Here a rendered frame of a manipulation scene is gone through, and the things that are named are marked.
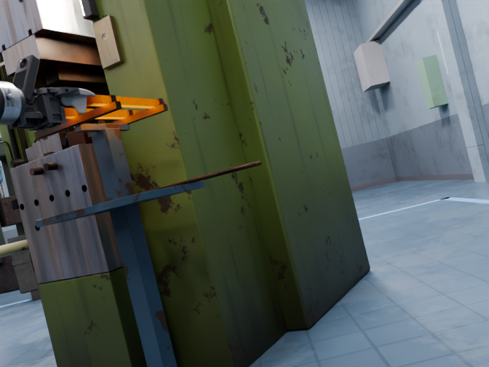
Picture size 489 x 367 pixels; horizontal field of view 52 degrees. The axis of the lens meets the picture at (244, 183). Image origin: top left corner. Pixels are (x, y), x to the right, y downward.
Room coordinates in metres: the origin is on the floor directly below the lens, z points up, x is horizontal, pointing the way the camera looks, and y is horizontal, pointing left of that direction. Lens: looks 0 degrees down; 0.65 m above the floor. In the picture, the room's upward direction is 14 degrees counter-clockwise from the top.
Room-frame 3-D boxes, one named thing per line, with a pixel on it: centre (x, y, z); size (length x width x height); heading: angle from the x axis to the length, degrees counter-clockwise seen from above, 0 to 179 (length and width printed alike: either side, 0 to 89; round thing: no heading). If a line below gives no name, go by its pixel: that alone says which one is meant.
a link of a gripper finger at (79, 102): (1.19, 0.33, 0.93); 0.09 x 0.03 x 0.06; 128
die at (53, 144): (2.07, 0.60, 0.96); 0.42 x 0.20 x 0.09; 150
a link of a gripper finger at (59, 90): (1.16, 0.36, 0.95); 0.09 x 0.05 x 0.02; 128
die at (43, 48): (2.07, 0.60, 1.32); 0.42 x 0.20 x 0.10; 150
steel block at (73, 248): (2.05, 0.54, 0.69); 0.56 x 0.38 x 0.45; 150
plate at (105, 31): (1.84, 0.36, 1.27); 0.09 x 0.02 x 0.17; 60
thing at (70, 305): (2.05, 0.54, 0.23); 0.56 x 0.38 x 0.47; 150
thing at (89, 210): (1.49, 0.36, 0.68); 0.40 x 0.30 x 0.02; 62
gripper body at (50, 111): (1.12, 0.42, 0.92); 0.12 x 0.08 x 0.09; 153
